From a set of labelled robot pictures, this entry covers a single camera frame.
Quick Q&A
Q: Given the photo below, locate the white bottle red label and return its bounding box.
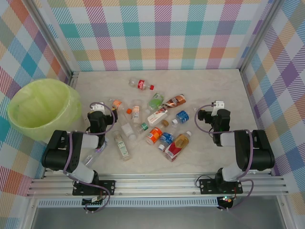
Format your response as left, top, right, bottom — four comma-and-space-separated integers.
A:
147, 106, 169, 127

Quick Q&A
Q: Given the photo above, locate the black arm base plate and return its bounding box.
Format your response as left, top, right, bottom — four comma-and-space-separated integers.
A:
72, 180, 117, 197
198, 178, 244, 195

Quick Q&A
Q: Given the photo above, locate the small clear bottle green label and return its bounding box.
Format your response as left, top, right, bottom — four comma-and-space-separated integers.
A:
137, 122, 150, 134

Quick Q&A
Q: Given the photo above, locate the green plastic bottle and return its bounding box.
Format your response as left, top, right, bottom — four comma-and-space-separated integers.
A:
144, 93, 165, 115

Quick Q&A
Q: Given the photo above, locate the orange label bottle white cap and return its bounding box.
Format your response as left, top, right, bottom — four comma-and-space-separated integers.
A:
145, 127, 163, 145

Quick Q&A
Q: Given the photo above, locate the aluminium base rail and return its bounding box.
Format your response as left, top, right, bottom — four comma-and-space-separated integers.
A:
26, 173, 290, 198

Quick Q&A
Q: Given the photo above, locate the clear bottle peach label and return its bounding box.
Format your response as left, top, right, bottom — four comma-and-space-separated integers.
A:
132, 99, 143, 125

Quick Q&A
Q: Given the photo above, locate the aluminium frame post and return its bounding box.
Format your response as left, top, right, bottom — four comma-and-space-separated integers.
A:
239, 0, 285, 75
28, 0, 81, 86

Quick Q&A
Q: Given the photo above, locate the large red gold label bottle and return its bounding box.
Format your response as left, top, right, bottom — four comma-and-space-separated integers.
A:
163, 131, 193, 163

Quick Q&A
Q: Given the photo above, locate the clear bottle orange cap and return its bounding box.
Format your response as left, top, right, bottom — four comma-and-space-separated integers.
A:
112, 99, 133, 114

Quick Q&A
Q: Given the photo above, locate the clear bottle green white label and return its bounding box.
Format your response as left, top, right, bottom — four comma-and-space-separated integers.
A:
112, 130, 132, 162

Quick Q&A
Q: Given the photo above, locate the bin with green bag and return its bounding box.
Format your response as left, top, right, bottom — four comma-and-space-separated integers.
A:
6, 78, 91, 145

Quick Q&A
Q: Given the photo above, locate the copper brown label bottle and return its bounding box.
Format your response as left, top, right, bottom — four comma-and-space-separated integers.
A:
163, 94, 186, 108

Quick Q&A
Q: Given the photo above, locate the clear plastic bottle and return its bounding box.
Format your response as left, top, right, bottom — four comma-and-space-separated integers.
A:
83, 140, 109, 167

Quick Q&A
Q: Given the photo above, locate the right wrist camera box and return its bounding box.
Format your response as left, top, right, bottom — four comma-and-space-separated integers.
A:
213, 100, 226, 117

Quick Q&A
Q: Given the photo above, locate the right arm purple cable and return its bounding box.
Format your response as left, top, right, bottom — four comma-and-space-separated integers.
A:
194, 103, 254, 212

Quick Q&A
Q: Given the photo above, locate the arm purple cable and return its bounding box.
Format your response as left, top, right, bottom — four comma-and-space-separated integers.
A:
194, 103, 254, 212
62, 102, 119, 214

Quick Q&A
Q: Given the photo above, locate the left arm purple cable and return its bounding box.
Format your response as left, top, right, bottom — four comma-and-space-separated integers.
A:
62, 102, 119, 214

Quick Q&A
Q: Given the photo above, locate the red label cola bottle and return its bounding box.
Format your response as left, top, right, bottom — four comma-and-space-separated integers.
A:
128, 78, 155, 92

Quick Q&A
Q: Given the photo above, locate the short wide blue label bottle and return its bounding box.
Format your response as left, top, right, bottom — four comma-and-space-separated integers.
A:
171, 110, 190, 126

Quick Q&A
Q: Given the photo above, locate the slim blue label water bottle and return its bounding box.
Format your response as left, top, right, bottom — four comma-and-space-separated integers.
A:
158, 132, 176, 151

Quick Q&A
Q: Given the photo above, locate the small circuit board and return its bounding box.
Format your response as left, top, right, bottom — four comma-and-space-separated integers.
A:
82, 196, 106, 206
218, 195, 235, 205

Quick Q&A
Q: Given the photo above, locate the white slotted cable duct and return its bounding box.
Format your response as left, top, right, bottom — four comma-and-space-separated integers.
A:
37, 199, 220, 208

